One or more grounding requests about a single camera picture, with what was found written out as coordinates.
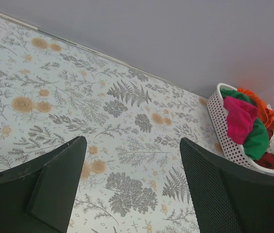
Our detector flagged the magenta t-shirt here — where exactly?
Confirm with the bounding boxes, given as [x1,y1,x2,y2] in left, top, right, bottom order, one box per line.
[223,96,258,145]

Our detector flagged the dark red t-shirt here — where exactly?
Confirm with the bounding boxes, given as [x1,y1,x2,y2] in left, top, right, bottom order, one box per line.
[254,129,274,171]

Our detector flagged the orange t-shirt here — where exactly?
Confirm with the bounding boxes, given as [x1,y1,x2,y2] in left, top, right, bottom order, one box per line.
[238,88,274,131]

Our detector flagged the white perforated laundry basket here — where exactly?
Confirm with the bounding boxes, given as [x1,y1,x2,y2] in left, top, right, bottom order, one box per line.
[207,83,274,174]

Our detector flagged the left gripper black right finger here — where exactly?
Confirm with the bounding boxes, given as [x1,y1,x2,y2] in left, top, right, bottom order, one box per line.
[180,138,274,233]

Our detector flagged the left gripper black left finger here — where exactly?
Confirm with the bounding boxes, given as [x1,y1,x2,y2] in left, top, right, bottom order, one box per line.
[0,136,87,233]

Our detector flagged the green t-shirt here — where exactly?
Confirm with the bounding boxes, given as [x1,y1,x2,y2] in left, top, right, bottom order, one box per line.
[221,89,269,160]

